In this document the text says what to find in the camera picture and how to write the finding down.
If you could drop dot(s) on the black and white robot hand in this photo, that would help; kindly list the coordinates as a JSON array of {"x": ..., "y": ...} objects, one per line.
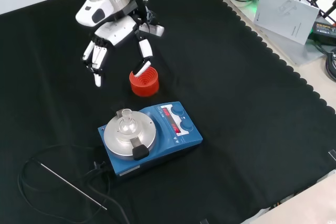
[{"x": 115, "y": 31}]

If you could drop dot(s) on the heater with blue base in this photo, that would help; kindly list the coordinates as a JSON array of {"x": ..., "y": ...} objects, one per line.
[{"x": 181, "y": 137}]

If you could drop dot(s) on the red ribbed round flask stand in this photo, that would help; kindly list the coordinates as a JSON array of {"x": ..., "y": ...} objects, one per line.
[{"x": 144, "y": 87}]

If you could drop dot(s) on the clear round-bottom glass flask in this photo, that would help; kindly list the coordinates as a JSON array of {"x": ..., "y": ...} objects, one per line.
[{"x": 127, "y": 125}]

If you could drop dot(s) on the black bench cloth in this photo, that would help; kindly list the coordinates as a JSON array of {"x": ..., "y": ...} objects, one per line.
[{"x": 236, "y": 103}]

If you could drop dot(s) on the thin steel probe rod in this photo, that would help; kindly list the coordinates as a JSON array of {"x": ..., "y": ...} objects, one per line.
[{"x": 73, "y": 186}]

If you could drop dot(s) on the pale printed board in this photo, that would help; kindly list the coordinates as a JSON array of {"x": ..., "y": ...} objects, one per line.
[{"x": 286, "y": 14}]

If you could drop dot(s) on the black power adapter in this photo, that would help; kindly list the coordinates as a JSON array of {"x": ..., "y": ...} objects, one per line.
[{"x": 324, "y": 31}]

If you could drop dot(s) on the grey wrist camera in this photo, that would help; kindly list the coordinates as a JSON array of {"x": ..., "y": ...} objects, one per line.
[{"x": 155, "y": 30}]

